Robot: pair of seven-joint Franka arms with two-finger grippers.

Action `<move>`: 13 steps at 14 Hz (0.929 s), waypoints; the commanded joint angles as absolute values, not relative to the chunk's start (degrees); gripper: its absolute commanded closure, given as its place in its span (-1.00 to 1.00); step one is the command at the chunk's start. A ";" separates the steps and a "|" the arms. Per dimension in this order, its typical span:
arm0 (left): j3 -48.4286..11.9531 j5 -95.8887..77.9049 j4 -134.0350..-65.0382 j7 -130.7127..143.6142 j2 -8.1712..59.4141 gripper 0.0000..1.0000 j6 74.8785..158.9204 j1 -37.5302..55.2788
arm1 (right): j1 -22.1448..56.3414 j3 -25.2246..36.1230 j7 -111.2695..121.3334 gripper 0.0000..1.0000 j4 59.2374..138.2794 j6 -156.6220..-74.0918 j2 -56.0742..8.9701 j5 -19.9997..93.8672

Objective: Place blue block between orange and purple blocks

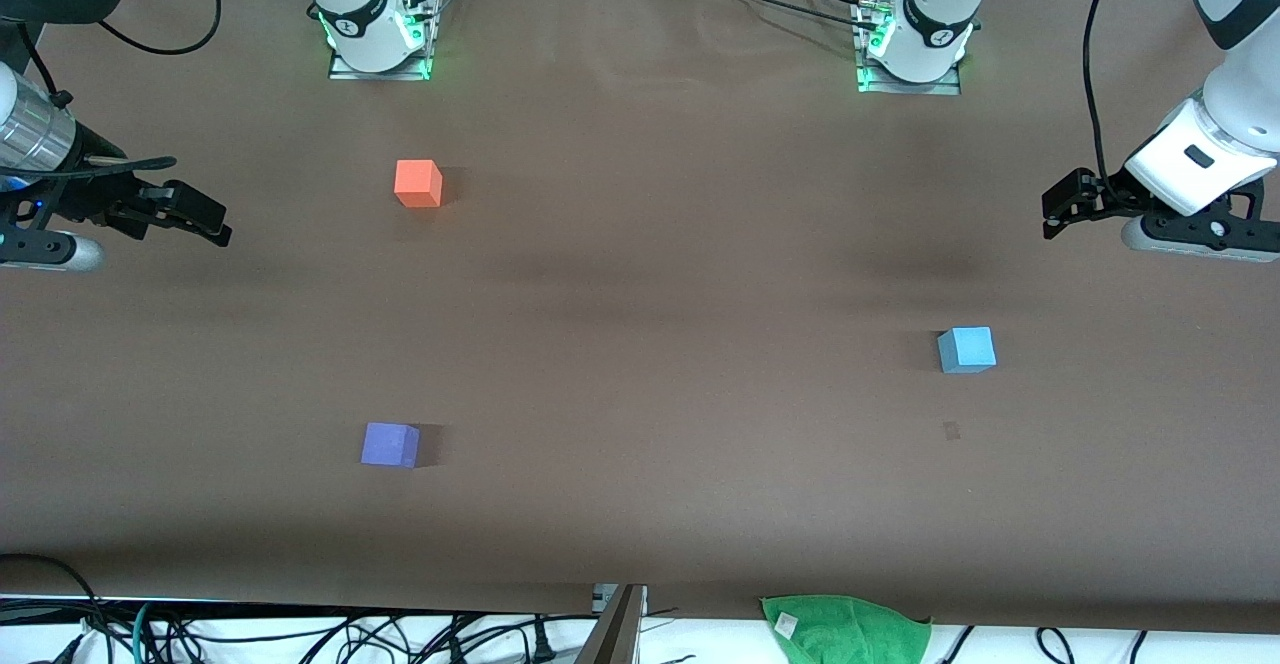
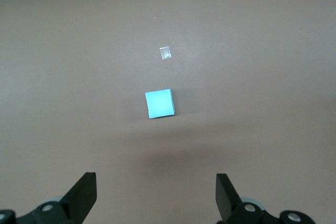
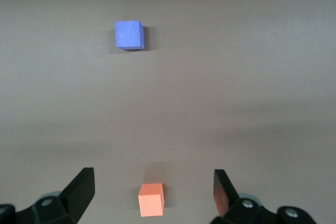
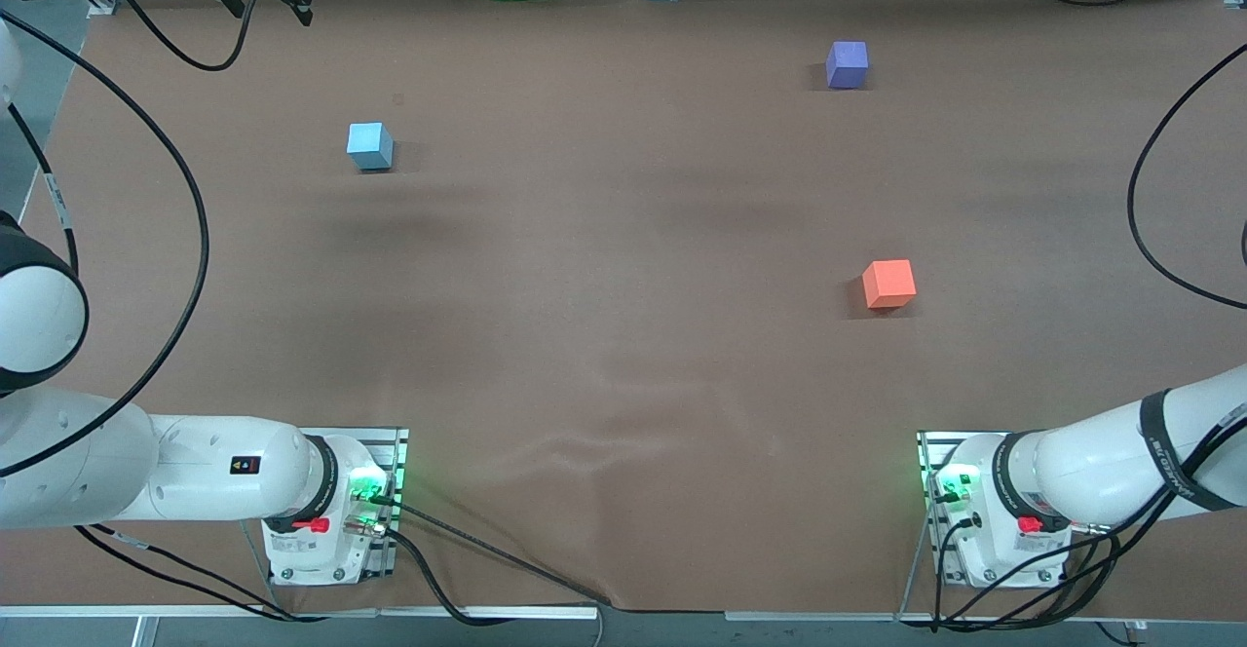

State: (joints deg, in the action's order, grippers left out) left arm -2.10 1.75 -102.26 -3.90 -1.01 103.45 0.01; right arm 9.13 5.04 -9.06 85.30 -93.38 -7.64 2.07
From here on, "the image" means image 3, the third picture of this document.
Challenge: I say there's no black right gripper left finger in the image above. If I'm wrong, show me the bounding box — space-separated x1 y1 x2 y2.
0 167 96 224

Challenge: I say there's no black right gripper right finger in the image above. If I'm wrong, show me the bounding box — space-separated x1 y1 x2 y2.
211 169 322 224

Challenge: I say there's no orange foam block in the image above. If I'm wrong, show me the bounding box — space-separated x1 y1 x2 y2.
138 183 165 217

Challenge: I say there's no purple foam block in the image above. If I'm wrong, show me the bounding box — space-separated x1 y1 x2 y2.
114 20 145 51

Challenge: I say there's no brown table cover sheet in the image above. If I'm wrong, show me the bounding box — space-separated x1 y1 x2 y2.
0 0 336 224

